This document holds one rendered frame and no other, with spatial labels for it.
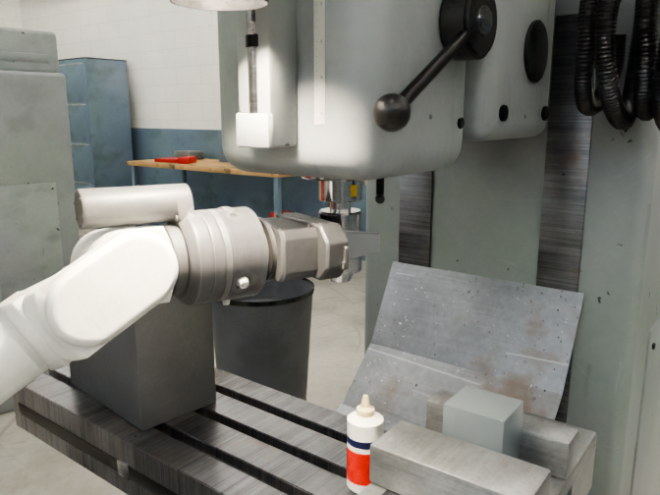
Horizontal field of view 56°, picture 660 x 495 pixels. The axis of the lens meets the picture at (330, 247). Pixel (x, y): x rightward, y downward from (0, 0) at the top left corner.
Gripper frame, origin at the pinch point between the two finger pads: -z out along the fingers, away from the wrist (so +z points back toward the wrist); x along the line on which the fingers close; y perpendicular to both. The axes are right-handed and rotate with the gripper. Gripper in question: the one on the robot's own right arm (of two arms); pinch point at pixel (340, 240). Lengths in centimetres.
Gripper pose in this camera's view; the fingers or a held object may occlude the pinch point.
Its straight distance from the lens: 66.4
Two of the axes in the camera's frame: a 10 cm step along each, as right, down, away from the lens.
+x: -5.5, -1.8, 8.2
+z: -8.4, 1.1, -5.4
